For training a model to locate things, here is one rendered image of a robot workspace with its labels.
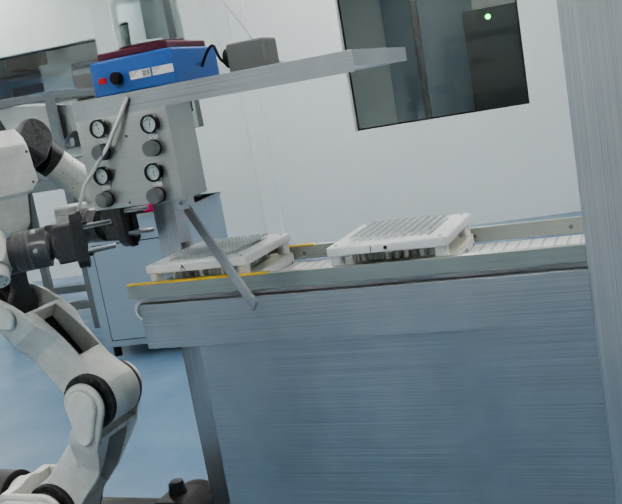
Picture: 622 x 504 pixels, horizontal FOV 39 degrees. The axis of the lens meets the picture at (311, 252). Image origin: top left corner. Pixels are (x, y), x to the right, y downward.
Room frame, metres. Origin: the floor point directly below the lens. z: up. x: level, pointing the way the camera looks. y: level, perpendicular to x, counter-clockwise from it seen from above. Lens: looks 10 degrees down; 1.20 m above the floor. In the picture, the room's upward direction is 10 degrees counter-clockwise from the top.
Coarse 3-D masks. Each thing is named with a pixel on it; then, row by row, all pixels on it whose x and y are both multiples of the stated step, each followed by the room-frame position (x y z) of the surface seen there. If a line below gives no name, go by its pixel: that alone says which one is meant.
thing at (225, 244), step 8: (216, 240) 2.02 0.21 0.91; (224, 240) 1.99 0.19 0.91; (232, 240) 1.98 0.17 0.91; (240, 240) 1.96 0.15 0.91; (248, 240) 1.94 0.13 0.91; (192, 248) 1.95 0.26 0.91; (200, 248) 1.93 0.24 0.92; (208, 248) 1.91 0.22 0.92; (224, 248) 1.88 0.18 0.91; (232, 248) 1.86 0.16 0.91; (184, 272) 1.91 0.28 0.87
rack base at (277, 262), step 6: (270, 258) 1.97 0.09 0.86; (276, 258) 1.96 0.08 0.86; (282, 258) 1.95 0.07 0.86; (288, 258) 1.98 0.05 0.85; (264, 264) 1.91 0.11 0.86; (270, 264) 1.89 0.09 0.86; (276, 264) 1.92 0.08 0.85; (282, 264) 1.94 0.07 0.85; (288, 264) 1.97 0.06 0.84; (252, 270) 1.86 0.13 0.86; (258, 270) 1.85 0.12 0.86; (264, 270) 1.86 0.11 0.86; (270, 270) 1.88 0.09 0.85; (276, 270) 1.91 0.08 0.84
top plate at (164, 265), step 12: (264, 240) 1.95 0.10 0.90; (276, 240) 1.94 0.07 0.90; (288, 240) 2.00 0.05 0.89; (240, 252) 1.84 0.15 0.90; (252, 252) 1.82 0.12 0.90; (264, 252) 1.87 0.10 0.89; (156, 264) 1.88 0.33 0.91; (168, 264) 1.86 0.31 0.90; (180, 264) 1.84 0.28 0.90; (192, 264) 1.83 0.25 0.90; (204, 264) 1.82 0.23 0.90; (216, 264) 1.81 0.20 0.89; (240, 264) 1.79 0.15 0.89
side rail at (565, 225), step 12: (576, 216) 1.78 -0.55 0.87; (480, 228) 1.84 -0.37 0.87; (492, 228) 1.83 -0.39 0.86; (504, 228) 1.82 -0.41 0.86; (516, 228) 1.82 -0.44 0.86; (528, 228) 1.81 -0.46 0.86; (540, 228) 1.80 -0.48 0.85; (552, 228) 1.79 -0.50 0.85; (564, 228) 1.78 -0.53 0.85; (576, 228) 1.77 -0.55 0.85; (480, 240) 1.85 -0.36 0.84; (492, 240) 1.84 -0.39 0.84; (276, 252) 2.03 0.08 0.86; (300, 252) 2.01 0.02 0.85; (312, 252) 2.00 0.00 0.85; (324, 252) 1.99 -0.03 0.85
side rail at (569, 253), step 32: (448, 256) 1.60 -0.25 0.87; (480, 256) 1.58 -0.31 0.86; (512, 256) 1.55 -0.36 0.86; (544, 256) 1.53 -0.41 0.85; (576, 256) 1.51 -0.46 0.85; (128, 288) 1.87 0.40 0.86; (160, 288) 1.84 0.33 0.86; (192, 288) 1.81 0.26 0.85; (224, 288) 1.78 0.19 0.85; (256, 288) 1.76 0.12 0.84
